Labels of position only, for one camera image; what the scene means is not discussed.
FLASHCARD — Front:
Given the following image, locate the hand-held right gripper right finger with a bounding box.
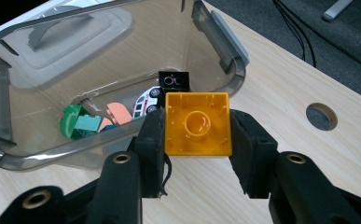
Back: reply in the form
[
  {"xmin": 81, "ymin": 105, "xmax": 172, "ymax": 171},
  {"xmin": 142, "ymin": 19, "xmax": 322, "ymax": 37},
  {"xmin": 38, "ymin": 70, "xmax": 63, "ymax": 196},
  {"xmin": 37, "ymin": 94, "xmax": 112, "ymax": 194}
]
[{"xmin": 229, "ymin": 109, "xmax": 361, "ymax": 224}]

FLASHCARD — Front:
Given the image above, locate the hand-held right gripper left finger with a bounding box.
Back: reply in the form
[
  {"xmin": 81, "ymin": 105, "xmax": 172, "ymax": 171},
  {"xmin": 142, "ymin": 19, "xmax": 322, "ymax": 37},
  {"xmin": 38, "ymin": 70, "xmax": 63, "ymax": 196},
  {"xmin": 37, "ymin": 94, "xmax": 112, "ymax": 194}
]
[{"xmin": 88, "ymin": 108, "xmax": 172, "ymax": 224}]

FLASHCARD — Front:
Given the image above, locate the long salmon building block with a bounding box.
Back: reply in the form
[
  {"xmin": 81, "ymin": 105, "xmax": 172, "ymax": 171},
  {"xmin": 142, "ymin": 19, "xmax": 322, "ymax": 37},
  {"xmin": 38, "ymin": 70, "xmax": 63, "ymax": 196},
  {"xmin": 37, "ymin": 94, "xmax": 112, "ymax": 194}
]
[{"xmin": 106, "ymin": 102, "xmax": 133, "ymax": 125}]

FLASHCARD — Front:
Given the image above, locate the white toy car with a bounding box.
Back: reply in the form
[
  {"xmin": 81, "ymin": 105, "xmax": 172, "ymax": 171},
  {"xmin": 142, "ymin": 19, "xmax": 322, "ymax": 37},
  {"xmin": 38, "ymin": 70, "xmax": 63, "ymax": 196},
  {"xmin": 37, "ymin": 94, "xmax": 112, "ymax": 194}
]
[{"xmin": 132, "ymin": 86, "xmax": 166, "ymax": 119}]

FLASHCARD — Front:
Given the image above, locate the square salmon building block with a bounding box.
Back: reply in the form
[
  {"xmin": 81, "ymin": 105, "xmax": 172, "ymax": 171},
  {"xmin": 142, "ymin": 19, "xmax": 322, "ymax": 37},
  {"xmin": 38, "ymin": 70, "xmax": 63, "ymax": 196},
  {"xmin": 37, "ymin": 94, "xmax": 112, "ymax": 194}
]
[{"xmin": 98, "ymin": 117, "xmax": 114, "ymax": 133}]

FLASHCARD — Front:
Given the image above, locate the yellow-orange building block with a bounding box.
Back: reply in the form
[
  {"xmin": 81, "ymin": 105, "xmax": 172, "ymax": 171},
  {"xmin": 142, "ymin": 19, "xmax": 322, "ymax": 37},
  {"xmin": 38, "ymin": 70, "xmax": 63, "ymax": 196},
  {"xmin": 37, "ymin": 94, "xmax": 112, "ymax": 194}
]
[{"xmin": 164, "ymin": 91, "xmax": 233, "ymax": 158}]

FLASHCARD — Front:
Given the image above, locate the light teal building block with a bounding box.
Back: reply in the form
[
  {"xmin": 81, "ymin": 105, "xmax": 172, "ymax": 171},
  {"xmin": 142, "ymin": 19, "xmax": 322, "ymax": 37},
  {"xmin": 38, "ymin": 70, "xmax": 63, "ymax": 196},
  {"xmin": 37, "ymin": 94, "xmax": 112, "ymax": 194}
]
[{"xmin": 74, "ymin": 115, "xmax": 103, "ymax": 132}]

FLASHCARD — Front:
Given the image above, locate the green building block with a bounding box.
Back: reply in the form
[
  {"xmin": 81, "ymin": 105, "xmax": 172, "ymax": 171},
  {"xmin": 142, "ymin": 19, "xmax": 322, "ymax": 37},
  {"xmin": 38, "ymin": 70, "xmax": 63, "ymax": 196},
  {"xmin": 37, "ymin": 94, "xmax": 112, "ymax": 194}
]
[{"xmin": 60, "ymin": 105, "xmax": 90, "ymax": 140}]

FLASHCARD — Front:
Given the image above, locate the transparent grey storage bin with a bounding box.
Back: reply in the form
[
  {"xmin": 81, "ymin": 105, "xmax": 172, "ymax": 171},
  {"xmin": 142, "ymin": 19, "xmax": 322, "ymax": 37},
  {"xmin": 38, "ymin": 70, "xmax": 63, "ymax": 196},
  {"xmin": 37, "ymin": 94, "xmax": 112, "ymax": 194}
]
[{"xmin": 0, "ymin": 0, "xmax": 251, "ymax": 172}]

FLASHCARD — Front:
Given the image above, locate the white bin lid grey handle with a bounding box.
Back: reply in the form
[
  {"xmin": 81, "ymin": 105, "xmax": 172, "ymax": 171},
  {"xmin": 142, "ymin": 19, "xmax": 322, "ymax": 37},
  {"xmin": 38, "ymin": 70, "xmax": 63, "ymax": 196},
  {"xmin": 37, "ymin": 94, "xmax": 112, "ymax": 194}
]
[{"xmin": 0, "ymin": 0, "xmax": 135, "ymax": 91}]

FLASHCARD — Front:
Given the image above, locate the black floor cable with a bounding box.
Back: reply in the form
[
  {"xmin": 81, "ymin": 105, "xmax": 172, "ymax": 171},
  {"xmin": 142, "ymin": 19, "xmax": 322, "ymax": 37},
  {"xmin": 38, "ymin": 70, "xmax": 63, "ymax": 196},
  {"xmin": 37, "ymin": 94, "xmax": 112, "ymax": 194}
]
[
  {"xmin": 272, "ymin": 0, "xmax": 307, "ymax": 62},
  {"xmin": 282, "ymin": 0, "xmax": 361, "ymax": 77},
  {"xmin": 277, "ymin": 0, "xmax": 318, "ymax": 68}
]

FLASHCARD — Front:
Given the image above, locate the white metal stand frame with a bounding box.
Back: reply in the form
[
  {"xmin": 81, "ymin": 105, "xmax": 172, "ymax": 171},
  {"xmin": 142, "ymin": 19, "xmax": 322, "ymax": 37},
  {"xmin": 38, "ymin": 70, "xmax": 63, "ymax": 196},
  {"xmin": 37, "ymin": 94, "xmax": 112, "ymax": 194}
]
[{"xmin": 321, "ymin": 0, "xmax": 354, "ymax": 22}]

